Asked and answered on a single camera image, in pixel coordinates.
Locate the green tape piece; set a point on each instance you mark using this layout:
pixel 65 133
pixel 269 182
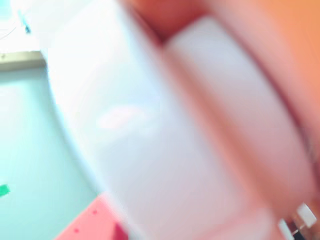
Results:
pixel 4 190

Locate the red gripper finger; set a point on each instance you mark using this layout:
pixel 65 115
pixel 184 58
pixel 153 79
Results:
pixel 92 220
pixel 172 17

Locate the white plastic clip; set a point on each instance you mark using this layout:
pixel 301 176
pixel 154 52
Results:
pixel 285 228
pixel 306 215

